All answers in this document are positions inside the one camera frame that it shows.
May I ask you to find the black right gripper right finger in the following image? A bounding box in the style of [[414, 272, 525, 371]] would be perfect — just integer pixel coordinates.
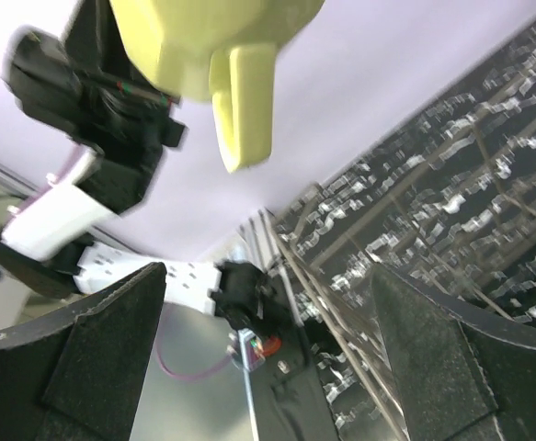
[[371, 264, 536, 440]]

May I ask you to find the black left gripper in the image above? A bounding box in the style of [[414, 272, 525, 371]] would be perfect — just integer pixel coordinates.
[[64, 0, 190, 153]]

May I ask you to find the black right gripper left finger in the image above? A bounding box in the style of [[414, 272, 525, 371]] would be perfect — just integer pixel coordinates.
[[0, 263, 166, 440]]

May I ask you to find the yellow ceramic mug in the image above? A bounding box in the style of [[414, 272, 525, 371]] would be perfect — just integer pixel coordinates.
[[111, 0, 324, 173]]

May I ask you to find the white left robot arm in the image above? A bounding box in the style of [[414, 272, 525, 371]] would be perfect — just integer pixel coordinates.
[[0, 1, 322, 297]]

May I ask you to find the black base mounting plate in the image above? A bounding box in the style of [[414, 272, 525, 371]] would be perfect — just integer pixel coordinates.
[[248, 325, 338, 441]]

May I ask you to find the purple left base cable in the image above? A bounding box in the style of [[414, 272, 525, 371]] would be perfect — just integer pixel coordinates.
[[154, 311, 239, 382]]

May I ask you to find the grey wire dish rack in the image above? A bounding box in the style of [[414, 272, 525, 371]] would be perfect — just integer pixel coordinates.
[[253, 20, 536, 440]]

